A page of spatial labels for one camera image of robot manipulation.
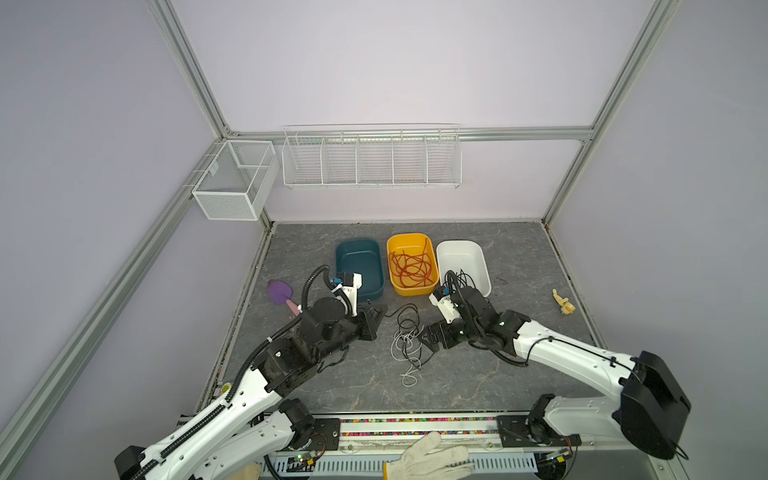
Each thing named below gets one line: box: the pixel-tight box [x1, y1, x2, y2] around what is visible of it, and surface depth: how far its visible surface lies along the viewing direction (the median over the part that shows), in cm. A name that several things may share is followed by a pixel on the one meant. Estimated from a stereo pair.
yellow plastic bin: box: [386, 233, 440, 296], surface depth 108 cm
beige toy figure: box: [552, 288, 576, 315], surface depth 96 cm
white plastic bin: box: [436, 240, 492, 297], surface depth 109 cm
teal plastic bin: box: [335, 238, 385, 301], surface depth 110 cm
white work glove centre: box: [383, 432, 475, 480], surface depth 71 cm
